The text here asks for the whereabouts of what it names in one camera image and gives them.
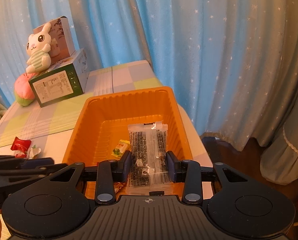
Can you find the brown white paper box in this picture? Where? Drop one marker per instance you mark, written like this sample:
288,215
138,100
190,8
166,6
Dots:
62,45

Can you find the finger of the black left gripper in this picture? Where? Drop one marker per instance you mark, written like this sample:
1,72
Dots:
10,162
13,180

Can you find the plaid tablecloth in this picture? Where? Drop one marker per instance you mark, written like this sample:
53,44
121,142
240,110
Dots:
50,128

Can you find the yellow green candy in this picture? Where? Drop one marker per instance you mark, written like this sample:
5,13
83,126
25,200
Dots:
121,148

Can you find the large red snack packet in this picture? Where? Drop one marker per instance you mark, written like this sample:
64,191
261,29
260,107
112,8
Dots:
20,145

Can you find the green white carton box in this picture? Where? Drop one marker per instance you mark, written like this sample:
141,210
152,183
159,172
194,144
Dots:
64,79

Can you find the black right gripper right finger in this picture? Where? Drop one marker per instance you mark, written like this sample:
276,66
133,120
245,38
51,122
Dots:
187,172

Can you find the grey curtain with lace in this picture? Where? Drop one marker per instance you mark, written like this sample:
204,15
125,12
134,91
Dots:
279,162

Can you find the white rabbit plush toy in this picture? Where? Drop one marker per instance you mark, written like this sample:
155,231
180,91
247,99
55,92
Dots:
38,48

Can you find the silver white foil packet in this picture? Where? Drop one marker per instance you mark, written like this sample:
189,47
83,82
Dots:
33,152

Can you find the clear black seaweed packet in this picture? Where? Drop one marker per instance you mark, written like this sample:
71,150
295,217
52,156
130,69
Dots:
148,174

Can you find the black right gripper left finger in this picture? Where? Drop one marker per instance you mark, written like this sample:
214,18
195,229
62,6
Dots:
108,173

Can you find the blue star curtain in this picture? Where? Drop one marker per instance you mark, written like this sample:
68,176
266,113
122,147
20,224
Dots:
232,64

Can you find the pink green star plush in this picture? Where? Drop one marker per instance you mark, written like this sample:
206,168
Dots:
22,90

